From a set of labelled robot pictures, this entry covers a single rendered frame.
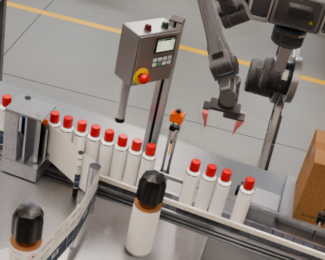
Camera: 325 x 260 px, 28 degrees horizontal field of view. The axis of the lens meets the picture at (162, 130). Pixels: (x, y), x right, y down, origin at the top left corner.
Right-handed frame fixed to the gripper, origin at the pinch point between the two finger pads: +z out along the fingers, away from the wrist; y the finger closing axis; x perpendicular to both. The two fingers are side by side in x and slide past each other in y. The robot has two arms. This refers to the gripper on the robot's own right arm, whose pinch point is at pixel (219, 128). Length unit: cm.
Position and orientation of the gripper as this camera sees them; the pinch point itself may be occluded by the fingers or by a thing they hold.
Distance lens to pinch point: 218.6
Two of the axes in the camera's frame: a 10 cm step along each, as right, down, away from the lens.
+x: 1.7, -5.2, 8.3
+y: 9.7, 2.4, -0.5
